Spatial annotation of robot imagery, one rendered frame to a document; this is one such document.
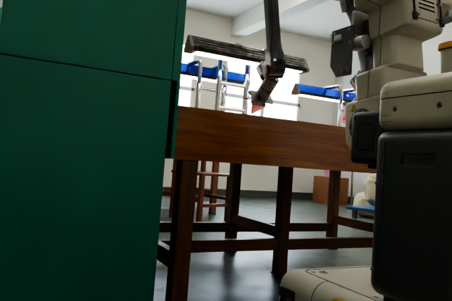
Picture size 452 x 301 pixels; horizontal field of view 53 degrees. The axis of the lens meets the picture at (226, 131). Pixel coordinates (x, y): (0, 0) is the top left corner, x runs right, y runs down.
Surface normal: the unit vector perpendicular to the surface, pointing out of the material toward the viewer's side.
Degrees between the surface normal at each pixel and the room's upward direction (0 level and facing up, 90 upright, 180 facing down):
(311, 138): 90
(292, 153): 90
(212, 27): 90
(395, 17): 90
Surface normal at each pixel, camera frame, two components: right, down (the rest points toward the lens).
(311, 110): 0.46, -0.03
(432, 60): -0.89, -0.10
